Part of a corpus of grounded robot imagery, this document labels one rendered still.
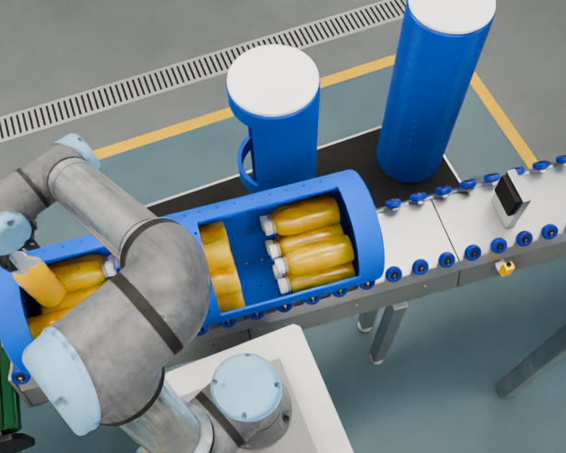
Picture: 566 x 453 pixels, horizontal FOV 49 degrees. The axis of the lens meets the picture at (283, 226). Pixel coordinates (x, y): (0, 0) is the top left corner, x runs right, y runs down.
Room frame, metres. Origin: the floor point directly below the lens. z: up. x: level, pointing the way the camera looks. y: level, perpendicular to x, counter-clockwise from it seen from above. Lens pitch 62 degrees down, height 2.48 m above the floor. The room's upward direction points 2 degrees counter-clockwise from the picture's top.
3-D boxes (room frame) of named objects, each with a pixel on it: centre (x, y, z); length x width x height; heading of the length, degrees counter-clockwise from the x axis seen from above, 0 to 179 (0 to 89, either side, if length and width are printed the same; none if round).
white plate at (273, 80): (1.27, 0.01, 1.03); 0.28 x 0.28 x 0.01
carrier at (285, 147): (1.27, 0.01, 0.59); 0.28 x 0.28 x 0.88
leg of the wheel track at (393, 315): (0.70, -0.35, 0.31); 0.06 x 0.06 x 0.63; 14
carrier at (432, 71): (1.56, -0.57, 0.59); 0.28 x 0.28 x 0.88
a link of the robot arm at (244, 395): (0.25, 0.08, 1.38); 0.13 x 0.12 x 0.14; 132
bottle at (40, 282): (0.55, 0.53, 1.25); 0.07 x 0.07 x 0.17
